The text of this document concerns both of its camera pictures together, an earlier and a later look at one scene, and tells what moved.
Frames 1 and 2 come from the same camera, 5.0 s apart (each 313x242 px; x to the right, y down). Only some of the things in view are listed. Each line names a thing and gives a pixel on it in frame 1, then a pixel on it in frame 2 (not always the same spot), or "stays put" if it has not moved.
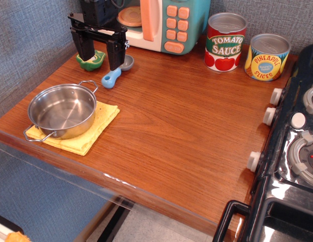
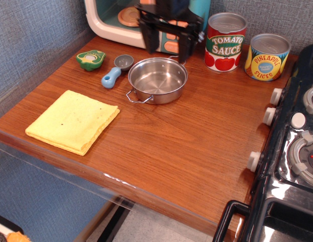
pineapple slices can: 267,57 stays put
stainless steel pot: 66,111 → 161,79
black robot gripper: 97,19 → 174,15
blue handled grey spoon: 109,79 stays put
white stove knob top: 275,96 stays put
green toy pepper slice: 93,63 stays put
